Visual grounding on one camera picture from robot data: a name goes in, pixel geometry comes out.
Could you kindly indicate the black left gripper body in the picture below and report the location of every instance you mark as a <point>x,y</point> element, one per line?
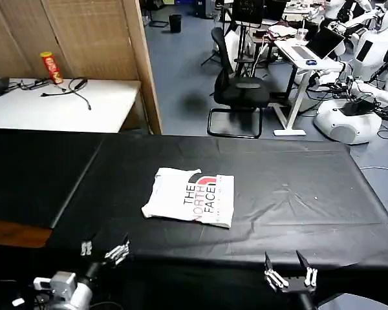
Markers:
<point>93,269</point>

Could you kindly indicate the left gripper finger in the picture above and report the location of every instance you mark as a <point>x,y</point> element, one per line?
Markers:
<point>118,253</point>
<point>86,248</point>

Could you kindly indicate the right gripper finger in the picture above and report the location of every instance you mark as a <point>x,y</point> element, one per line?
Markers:
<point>310,276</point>
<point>275,279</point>

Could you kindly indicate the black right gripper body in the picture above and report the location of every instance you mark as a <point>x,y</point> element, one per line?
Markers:
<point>297,285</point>

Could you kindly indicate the white printed t-shirt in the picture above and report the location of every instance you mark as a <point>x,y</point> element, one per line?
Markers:
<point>171,197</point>

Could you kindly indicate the large black table cloth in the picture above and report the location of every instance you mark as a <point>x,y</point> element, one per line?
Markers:
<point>310,193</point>

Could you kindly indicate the small black table cloth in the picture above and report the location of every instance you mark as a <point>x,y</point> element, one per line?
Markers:
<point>29,174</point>

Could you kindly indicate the white side table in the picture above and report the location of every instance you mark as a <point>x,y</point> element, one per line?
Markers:
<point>51,109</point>

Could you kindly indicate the white humanoid robot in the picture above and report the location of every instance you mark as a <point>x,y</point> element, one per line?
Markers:
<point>334,8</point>
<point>349,122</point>

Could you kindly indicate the red chips can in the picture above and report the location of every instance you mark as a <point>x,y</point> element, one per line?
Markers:
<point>51,68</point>

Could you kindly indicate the black office chair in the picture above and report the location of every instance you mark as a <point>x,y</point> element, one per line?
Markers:
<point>242,92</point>

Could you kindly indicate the wooden folding screen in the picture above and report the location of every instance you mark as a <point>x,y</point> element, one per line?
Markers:
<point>93,38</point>

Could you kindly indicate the white standing desk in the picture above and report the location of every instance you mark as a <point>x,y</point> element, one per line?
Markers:
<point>310,66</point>

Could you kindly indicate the blue computer mouse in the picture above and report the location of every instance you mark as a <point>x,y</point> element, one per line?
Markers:
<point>310,62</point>

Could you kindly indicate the open silver laptop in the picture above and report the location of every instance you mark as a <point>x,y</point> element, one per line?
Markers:
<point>325,42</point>

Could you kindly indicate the black trash bin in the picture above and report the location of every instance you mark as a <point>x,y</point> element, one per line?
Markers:
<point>175,23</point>

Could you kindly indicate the paper cup with straw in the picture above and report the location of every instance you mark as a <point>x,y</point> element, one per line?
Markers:
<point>301,34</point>

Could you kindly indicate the pale crumpled cloth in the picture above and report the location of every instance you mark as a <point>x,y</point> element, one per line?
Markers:
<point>281,30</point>

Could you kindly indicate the black monitor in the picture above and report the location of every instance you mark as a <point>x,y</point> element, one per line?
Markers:
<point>247,11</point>

